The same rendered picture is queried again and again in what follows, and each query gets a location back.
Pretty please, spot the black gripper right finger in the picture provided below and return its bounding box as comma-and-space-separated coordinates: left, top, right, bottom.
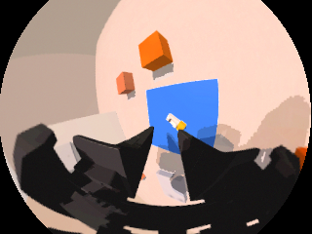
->
176, 129, 260, 202

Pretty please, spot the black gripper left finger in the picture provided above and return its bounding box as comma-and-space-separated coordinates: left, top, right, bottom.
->
73, 126, 153, 199

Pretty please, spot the blue flat square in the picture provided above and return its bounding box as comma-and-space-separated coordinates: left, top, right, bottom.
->
145, 78, 218, 155

